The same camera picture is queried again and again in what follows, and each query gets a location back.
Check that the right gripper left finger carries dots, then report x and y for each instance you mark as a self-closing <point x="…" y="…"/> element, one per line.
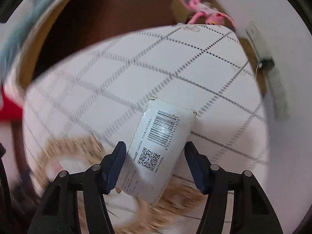
<point x="111" y="166"/>

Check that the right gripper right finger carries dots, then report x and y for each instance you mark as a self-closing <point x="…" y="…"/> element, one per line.
<point x="199" y="166"/>

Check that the white barcode cardboard box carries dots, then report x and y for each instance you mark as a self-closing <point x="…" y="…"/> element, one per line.
<point x="155" y="150"/>

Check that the white checkered tablecloth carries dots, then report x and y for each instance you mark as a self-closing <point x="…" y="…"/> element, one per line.
<point x="77" y="112"/>

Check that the red blanket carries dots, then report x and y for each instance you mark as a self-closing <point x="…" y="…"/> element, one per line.
<point x="10" y="111"/>

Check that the black power adapter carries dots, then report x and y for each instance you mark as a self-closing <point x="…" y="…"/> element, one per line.
<point x="266" y="64"/>

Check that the brown cardboard box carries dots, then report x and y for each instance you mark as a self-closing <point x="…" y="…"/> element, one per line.
<point x="182" y="13"/>

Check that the light blue duvet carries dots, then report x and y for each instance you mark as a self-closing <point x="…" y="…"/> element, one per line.
<point x="18" y="35"/>

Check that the pink panther plush toy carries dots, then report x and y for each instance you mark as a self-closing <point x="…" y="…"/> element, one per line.
<point x="209" y="16"/>

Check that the white wall socket strip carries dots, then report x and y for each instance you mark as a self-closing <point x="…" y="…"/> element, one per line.
<point x="273" y="76"/>

